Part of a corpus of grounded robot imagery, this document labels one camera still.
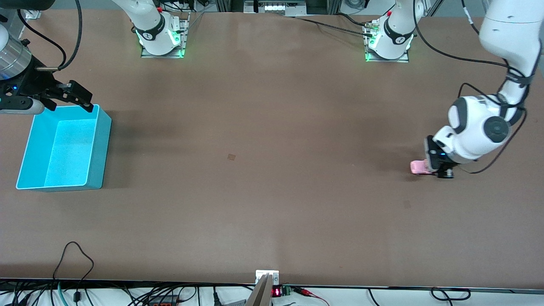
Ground black box with lit display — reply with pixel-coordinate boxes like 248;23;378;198
244;0;307;17

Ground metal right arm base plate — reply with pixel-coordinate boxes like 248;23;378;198
140;12;190;59

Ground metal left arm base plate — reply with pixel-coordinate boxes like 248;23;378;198
363;20;411;63

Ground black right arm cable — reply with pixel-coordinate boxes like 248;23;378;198
59;0;83;71
16;8;68;71

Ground thin black looped cable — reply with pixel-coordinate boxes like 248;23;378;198
52;241;95;306

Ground silver camera mount plate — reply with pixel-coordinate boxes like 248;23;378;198
255;270;280;284

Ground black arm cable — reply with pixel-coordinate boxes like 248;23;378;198
413;0;530;175
16;8;68;71
59;0;83;71

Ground turquoise plastic bin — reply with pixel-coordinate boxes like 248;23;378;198
16;104;112;192

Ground pink jeep toy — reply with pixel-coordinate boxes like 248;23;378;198
410;160;437;176

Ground black coiled cable loop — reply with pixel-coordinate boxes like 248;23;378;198
431;287;471;301

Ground black cable across table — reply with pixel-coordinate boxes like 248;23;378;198
336;12;379;28
293;16;374;37

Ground red clip lead wires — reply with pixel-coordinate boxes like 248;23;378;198
292;287;330;306

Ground grey metal mount bar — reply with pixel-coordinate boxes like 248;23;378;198
244;274;273;306

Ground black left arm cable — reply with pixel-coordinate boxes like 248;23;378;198
413;0;530;175

